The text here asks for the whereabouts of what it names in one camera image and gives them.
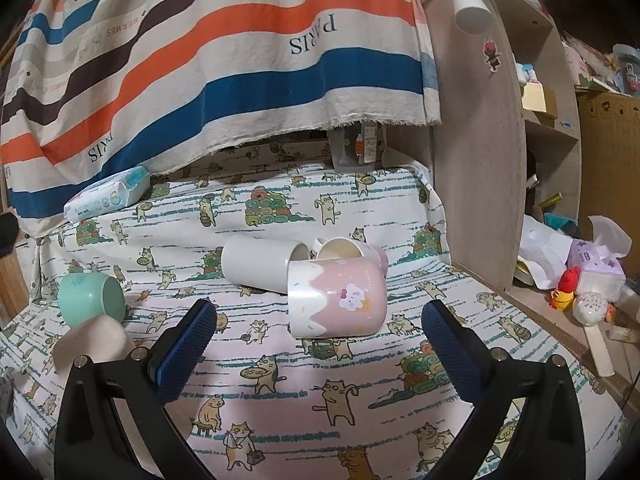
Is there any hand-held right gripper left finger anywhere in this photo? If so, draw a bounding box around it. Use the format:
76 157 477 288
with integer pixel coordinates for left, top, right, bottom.
54 298 219 480

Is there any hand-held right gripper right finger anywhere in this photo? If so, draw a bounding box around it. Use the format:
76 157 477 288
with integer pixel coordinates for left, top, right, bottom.
421 299 587 480

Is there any pink cloud print cup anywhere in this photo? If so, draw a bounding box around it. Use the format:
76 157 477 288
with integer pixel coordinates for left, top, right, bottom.
287 256 386 339

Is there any beige cup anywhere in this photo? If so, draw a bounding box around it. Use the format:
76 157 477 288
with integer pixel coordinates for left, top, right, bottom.
51 316 135 376

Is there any mint green cup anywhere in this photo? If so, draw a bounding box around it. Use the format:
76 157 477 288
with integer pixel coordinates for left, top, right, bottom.
57 271 126 328

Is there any plain white cup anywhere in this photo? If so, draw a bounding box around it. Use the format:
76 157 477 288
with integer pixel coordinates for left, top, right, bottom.
221 234 311 294

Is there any cream cup with pink base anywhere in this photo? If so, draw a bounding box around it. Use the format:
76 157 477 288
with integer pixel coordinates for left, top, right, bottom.
310 236 389 277

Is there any cat print tablecloth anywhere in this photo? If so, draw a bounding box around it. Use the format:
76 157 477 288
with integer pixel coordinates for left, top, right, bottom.
0 141 626 480

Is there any red and yellow toy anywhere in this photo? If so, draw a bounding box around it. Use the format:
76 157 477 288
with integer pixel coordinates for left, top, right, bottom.
549 266 582 311

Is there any white plastic bag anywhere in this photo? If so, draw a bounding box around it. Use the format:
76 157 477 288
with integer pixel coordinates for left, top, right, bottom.
514 214 573 291

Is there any purple tissue box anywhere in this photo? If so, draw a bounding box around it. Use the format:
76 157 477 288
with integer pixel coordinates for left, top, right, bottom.
566 215 633 302

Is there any wet wipes pack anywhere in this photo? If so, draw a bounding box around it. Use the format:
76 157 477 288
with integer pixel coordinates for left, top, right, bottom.
63 165 151 224

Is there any wooden shelf unit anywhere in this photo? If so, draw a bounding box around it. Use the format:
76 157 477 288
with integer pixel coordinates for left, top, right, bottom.
419 0 583 293

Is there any clear plastic container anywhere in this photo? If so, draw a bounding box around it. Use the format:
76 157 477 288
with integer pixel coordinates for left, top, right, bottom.
328 121 385 173

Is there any cardboard box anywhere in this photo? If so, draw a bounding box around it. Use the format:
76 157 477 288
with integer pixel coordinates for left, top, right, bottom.
575 87 640 281

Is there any yellow sticky note block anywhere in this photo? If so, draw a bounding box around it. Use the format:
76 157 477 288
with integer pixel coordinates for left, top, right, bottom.
521 82 558 116

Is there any striped cloth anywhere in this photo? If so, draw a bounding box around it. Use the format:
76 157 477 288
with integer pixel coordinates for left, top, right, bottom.
0 0 443 239

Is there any cartoon sticker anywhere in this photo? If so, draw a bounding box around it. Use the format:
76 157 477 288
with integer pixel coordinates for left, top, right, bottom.
482 35 502 73

